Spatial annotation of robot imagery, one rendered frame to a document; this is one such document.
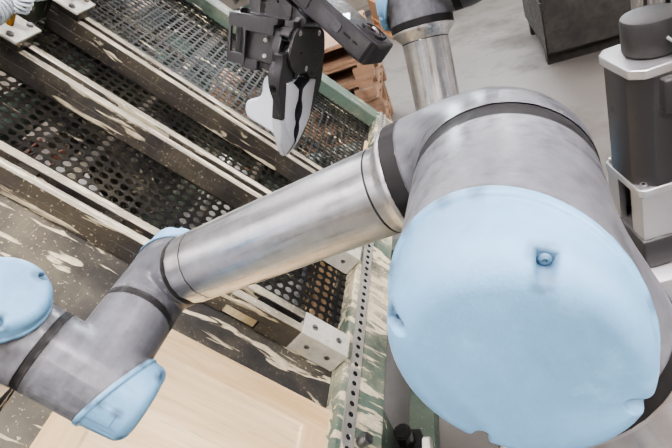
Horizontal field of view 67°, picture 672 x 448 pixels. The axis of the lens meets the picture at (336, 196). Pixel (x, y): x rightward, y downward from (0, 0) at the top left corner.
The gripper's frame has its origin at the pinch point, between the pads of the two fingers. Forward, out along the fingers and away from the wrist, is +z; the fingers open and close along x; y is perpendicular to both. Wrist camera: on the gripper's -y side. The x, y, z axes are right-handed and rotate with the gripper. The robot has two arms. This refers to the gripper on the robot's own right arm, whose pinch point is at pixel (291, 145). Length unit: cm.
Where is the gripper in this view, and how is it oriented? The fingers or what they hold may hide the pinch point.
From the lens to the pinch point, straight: 59.6
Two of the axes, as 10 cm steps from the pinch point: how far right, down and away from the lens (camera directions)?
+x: -4.6, 2.8, -8.4
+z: -1.3, 9.2, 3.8
